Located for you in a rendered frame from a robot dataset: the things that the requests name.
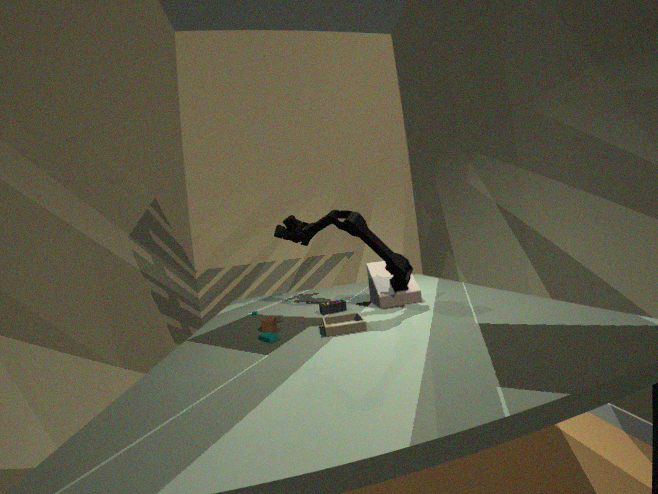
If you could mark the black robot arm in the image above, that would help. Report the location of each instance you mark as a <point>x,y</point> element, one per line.
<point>396,264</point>

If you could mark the teal rectangular block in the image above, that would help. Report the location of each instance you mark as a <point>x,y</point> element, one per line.
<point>268,337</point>

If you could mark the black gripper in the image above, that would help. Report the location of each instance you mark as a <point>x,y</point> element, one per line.
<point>280,230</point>

